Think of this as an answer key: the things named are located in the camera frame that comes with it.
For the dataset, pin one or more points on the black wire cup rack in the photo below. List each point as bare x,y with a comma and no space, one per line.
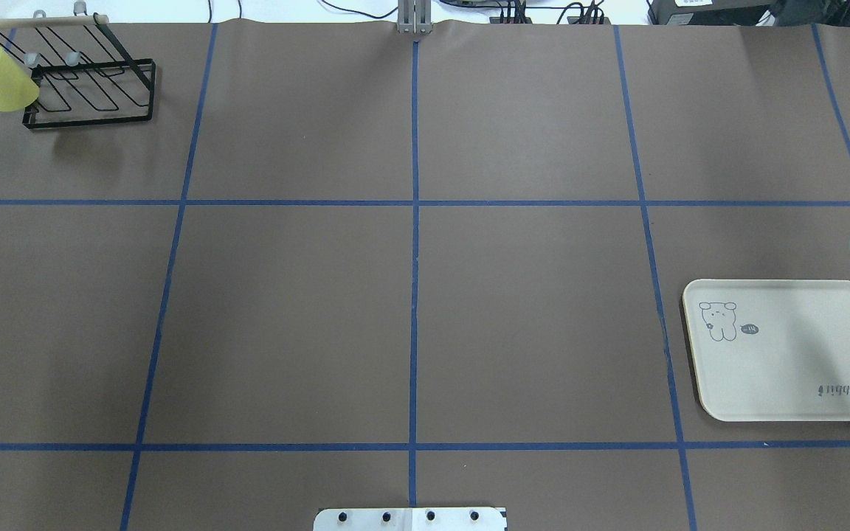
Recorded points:
85,74

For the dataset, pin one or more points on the cream rabbit tray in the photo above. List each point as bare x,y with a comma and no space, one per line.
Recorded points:
770,350

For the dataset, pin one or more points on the aluminium frame post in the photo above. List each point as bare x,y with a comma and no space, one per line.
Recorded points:
414,17

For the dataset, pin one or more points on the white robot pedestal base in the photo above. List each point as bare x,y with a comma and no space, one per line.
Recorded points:
412,518

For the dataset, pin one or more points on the wooden rack handle rod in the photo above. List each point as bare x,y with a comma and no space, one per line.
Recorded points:
96,19

